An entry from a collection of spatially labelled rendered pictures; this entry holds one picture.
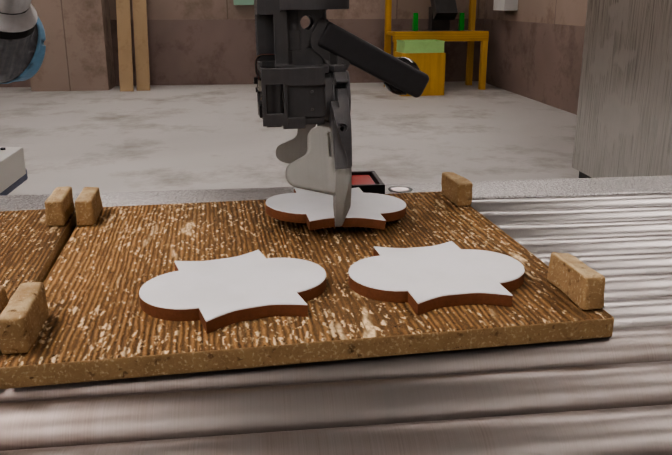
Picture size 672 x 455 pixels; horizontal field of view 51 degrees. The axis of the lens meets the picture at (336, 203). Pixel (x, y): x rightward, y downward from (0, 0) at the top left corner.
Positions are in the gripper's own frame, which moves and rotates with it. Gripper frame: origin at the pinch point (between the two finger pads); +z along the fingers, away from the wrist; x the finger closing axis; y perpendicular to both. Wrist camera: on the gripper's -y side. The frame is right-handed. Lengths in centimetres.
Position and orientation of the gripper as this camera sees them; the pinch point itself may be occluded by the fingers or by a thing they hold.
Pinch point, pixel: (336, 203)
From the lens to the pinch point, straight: 70.6
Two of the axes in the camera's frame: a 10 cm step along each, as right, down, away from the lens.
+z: 0.1, 9.6, 2.8
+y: -9.8, 0.6, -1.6
